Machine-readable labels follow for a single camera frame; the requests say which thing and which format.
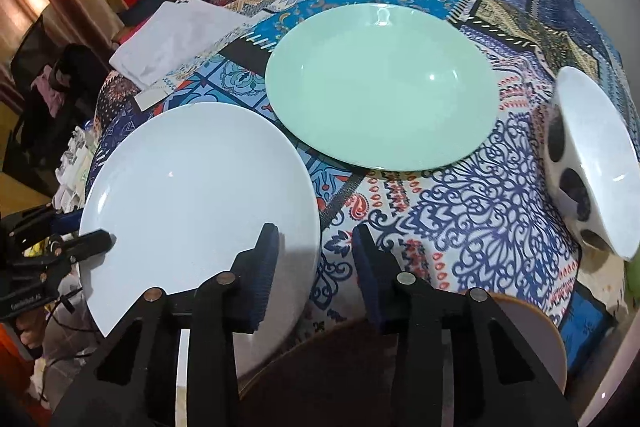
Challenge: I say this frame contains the white plate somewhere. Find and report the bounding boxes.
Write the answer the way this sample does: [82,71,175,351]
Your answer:
[79,102,322,383]

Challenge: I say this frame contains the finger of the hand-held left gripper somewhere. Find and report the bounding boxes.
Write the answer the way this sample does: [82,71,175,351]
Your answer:
[10,229,115,273]
[7,203,82,240]

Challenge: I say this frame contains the white cloth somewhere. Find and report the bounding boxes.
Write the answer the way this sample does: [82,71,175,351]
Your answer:
[109,2,261,90]

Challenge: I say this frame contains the black chair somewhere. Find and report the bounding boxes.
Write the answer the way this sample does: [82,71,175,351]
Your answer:
[10,14,108,198]

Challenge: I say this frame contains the brown plate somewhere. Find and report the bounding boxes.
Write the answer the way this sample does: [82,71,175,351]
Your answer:
[239,291,568,427]

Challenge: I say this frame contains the person's left forearm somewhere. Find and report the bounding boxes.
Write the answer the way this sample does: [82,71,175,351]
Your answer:
[0,322,48,413]

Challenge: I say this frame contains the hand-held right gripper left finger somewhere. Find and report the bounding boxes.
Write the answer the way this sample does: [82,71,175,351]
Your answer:
[50,223,281,427]

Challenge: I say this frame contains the green plate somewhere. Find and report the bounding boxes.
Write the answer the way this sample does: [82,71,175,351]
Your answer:
[265,3,501,172]

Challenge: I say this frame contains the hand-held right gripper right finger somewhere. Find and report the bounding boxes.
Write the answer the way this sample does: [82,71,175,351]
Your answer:
[351,223,578,427]

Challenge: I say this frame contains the patterned cloth pile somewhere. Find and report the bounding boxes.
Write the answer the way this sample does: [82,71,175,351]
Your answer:
[50,127,101,212]

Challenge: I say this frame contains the large white bowl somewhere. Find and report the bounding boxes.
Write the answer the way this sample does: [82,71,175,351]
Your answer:
[542,66,640,263]

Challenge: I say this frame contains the patchwork printed blanket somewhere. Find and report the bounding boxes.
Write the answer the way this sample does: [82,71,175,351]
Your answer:
[85,0,632,358]

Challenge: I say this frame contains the black cable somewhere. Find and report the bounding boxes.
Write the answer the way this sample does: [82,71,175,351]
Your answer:
[47,284,96,360]

